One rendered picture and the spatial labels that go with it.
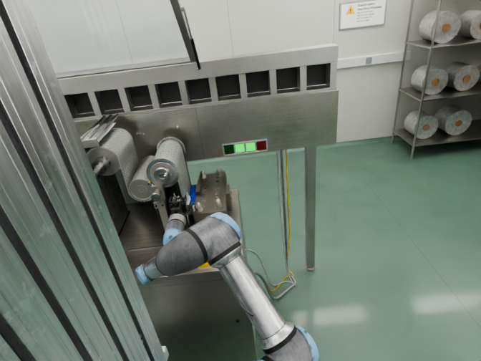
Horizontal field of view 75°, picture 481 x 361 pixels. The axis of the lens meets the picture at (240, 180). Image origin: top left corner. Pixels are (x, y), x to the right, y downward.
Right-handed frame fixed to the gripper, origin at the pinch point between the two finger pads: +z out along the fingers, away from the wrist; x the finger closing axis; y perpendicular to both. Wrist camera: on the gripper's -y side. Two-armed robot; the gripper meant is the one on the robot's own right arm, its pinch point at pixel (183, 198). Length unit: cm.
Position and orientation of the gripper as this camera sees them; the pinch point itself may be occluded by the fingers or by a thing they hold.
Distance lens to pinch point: 155.3
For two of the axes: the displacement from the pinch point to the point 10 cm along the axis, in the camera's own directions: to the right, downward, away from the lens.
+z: -0.5, -5.0, 8.7
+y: -1.1, -8.6, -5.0
